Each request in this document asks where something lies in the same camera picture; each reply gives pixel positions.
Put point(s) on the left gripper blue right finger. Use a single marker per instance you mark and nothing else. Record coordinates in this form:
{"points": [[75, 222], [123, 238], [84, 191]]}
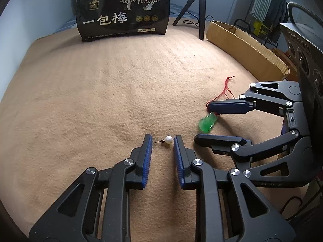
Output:
{"points": [[183, 158]]}

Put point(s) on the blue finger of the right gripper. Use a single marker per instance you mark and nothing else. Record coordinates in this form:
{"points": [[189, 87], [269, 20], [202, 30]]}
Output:
{"points": [[230, 106], [220, 144]]}

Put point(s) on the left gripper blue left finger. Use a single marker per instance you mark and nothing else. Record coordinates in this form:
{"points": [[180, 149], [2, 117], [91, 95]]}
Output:
{"points": [[144, 161]]}

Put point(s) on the white pearl earring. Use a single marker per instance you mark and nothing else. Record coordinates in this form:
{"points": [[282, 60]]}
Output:
{"points": [[166, 140]]}

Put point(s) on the open cardboard box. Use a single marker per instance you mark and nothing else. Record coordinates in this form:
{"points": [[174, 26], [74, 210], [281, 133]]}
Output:
{"points": [[261, 62]]}

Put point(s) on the yellow black box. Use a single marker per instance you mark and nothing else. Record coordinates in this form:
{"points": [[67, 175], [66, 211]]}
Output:
{"points": [[260, 29]]}

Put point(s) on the tan bed blanket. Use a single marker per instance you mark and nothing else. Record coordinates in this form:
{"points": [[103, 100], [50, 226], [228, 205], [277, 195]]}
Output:
{"points": [[73, 105]]}

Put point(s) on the dark hanging clothes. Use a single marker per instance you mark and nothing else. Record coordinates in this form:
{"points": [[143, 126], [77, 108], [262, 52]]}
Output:
{"points": [[277, 13]]}

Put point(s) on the black clothes rack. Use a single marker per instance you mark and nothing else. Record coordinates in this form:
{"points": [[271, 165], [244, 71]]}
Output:
{"points": [[246, 22]]}

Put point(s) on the white striped towel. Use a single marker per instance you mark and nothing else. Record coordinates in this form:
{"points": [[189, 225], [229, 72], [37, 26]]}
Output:
{"points": [[261, 1]]}

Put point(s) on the black snack bag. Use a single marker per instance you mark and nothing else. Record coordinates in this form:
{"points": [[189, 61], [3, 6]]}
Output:
{"points": [[98, 19]]}

